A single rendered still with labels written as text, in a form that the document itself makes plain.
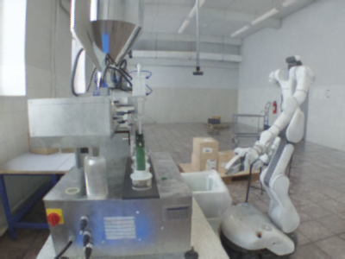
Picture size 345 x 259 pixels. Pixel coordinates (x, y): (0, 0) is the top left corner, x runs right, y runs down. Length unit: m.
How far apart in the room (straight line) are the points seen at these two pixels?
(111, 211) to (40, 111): 0.38
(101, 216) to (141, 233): 0.15
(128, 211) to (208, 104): 11.02
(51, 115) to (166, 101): 10.50
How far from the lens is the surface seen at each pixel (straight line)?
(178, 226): 0.77
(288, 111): 1.41
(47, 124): 0.72
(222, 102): 11.88
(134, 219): 0.74
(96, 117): 0.67
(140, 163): 0.71
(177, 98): 11.20
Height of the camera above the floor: 1.33
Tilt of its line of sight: 8 degrees down
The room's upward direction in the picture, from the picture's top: straight up
